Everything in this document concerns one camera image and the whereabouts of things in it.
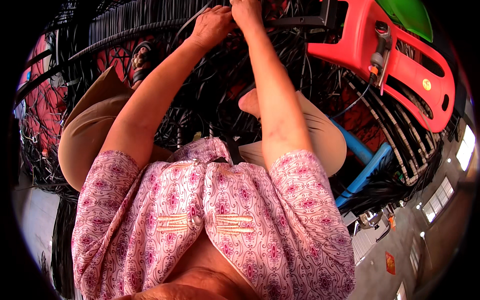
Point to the heap of black plastic strips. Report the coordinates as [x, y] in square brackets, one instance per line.
[213, 90]

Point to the person's right hand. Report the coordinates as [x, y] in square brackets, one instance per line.
[245, 15]

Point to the black and white woven band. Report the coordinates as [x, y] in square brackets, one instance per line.
[405, 150]

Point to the grey handheld heat tool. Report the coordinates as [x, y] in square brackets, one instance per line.
[379, 52]

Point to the person's body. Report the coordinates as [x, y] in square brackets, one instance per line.
[240, 232]

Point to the black woven strip band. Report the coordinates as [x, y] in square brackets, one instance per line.
[123, 26]

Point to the person's legs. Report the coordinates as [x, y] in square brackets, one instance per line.
[90, 127]

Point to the barred window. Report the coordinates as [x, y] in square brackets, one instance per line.
[438, 200]

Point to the green plastic stool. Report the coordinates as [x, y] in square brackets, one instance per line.
[410, 15]

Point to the person's left hand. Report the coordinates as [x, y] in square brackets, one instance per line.
[210, 28]

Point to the red paper sign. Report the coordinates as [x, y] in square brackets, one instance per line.
[390, 263]

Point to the red plastic stool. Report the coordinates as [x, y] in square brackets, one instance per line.
[405, 71]

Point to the blue plastic frame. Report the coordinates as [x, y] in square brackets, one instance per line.
[365, 168]

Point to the person's right fingers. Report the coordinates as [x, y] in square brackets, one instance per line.
[243, 5]

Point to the person's left fingers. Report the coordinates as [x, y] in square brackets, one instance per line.
[221, 12]

